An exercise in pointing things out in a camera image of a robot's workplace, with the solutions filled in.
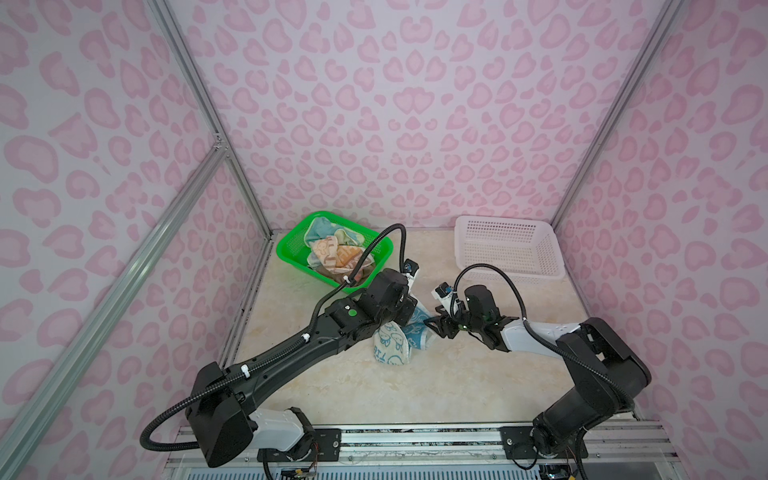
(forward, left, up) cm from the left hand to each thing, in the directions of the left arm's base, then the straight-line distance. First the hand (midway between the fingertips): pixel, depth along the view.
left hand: (416, 296), depth 75 cm
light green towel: (+41, +32, -15) cm, 54 cm away
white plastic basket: (+33, -45, -22) cm, 60 cm away
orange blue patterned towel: (+23, +28, -10) cm, 37 cm away
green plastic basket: (+32, +42, -18) cm, 56 cm away
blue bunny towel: (-4, +6, -17) cm, 19 cm away
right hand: (+3, -5, -15) cm, 16 cm away
